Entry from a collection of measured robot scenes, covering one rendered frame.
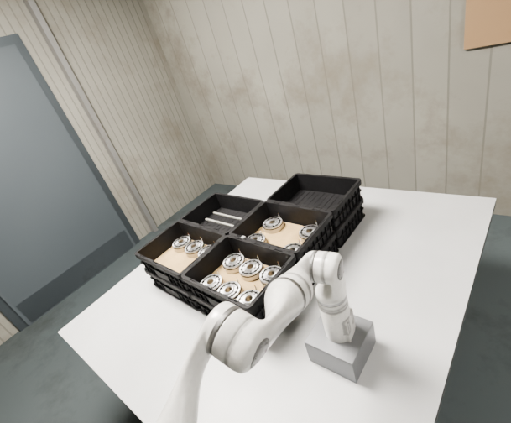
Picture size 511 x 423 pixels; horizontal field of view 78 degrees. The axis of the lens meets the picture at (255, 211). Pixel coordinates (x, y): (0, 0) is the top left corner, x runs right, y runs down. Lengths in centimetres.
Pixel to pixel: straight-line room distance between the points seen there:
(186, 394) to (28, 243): 297
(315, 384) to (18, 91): 308
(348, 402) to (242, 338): 65
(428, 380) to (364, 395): 19
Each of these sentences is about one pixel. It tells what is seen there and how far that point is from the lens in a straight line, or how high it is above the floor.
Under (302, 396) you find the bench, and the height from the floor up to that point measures 70.
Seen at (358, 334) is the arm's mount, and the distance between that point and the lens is 113.
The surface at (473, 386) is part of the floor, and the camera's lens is 201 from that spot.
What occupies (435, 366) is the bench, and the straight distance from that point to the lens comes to 121.
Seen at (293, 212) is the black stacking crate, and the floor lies 89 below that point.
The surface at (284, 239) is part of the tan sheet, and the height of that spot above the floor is 83.
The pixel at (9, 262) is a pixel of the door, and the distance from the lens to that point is 345.
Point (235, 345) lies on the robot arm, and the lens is 55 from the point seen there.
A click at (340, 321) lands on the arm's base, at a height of 91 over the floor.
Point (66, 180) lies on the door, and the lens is 346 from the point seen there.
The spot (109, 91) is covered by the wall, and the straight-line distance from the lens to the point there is 372.
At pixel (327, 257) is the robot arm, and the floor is 113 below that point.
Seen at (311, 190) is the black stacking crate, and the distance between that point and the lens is 184.
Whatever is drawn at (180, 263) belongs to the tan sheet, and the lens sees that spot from 163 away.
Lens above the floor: 172
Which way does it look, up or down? 30 degrees down
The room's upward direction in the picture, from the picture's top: 19 degrees counter-clockwise
